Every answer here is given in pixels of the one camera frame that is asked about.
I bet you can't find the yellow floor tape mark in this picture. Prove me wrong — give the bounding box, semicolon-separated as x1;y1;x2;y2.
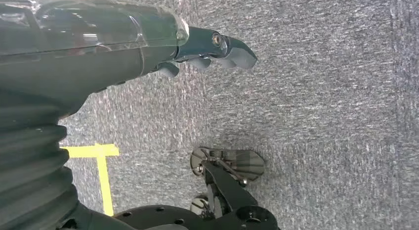
60;143;120;217

